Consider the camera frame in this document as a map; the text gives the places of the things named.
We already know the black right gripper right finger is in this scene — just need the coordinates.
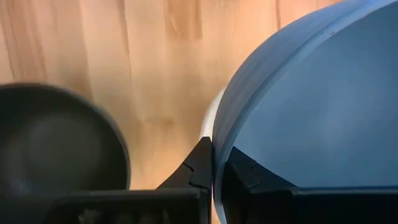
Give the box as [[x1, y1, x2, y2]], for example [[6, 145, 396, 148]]
[[221, 146, 398, 224]]

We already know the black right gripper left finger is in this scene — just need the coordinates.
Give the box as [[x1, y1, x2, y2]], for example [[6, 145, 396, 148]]
[[46, 136, 213, 224]]

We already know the blue plastic plate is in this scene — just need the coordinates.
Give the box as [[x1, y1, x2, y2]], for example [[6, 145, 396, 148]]
[[211, 0, 398, 224]]

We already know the black bowl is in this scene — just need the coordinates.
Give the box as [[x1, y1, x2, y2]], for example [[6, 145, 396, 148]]
[[0, 82, 131, 224]]

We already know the large white bowl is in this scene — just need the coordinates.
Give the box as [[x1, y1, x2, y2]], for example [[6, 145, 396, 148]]
[[198, 88, 226, 141]]

